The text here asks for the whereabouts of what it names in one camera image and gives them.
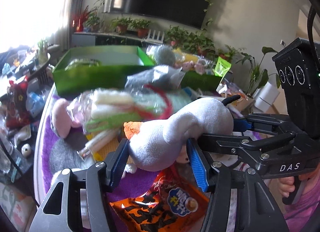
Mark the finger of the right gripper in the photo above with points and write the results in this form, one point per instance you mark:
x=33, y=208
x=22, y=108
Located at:
x=241, y=125

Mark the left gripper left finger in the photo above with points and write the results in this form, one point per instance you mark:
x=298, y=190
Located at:
x=116, y=162

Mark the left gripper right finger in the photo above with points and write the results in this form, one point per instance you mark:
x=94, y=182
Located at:
x=201, y=165

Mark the white plush toy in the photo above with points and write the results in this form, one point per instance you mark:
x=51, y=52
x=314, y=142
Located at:
x=156, y=144

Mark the pink feather toy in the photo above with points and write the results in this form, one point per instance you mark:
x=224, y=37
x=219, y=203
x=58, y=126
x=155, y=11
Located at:
x=152, y=103

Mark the green snack bag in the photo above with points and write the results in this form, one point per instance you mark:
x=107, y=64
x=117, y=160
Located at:
x=82, y=62

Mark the person's right hand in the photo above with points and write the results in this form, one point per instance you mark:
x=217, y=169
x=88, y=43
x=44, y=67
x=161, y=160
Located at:
x=286, y=185

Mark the white air purifier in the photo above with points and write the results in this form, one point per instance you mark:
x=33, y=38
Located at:
x=264, y=98

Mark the orange snack bag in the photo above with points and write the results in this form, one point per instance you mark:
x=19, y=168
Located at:
x=170, y=204

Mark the bagged sponges pack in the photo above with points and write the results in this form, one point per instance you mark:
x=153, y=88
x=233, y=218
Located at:
x=101, y=109

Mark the green standing pouch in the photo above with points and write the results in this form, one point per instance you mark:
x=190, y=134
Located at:
x=222, y=67

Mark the filled green tray box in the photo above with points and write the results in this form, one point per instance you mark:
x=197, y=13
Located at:
x=198, y=70

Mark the pink plush toy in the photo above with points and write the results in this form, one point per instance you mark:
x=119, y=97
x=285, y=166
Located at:
x=61, y=123

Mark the grey cloth in bag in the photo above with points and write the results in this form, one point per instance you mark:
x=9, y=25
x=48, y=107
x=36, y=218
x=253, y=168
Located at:
x=162, y=77

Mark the empty green tray box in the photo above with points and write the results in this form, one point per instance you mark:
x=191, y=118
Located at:
x=116, y=62

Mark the silver scrub ball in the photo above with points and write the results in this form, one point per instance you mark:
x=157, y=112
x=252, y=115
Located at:
x=163, y=55

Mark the red gift bag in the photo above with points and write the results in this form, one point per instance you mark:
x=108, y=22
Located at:
x=17, y=115

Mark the dark oval coffee table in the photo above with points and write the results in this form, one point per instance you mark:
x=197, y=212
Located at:
x=32, y=70

